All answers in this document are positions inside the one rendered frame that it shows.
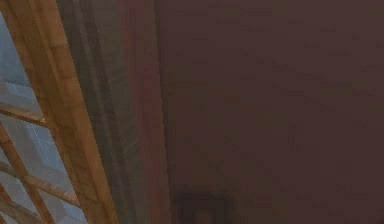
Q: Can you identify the wooden framed window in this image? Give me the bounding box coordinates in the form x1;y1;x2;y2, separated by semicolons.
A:
0;0;120;224

